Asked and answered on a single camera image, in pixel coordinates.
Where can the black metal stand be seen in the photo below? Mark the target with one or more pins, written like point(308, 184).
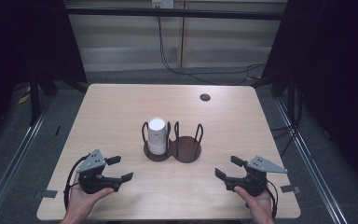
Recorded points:
point(34, 102)

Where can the dark curtain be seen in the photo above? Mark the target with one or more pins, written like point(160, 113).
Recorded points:
point(18, 37)
point(338, 62)

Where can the person's left hand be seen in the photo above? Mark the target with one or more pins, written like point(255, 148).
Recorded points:
point(82, 202)

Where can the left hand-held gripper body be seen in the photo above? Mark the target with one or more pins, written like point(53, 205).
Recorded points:
point(90, 174)

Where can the brown double cup holder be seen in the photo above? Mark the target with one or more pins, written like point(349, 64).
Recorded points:
point(185, 149)

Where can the round dark table grommet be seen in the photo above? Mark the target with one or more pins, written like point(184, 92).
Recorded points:
point(205, 97)

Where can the metal floor rail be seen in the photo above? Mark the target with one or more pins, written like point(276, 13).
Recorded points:
point(310, 161)
point(12, 161)

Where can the yellow tape strip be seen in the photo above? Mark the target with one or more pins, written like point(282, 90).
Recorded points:
point(24, 99)

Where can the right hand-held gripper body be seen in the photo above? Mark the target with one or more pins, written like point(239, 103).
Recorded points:
point(254, 182)

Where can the white wall socket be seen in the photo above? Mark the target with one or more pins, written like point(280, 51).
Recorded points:
point(163, 3)

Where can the grey tape strip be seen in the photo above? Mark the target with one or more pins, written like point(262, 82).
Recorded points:
point(46, 194)
point(290, 189)

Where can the small black tape strip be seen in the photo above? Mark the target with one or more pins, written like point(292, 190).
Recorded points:
point(57, 130)

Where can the plain white paper cup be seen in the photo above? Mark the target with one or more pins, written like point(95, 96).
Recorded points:
point(157, 149)

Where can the black horizontal bar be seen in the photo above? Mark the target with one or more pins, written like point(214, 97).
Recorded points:
point(174, 13)

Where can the white paper cup blue print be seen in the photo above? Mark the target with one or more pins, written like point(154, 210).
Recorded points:
point(157, 129)

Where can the person's right hand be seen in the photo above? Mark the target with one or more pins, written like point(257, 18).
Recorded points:
point(259, 205)

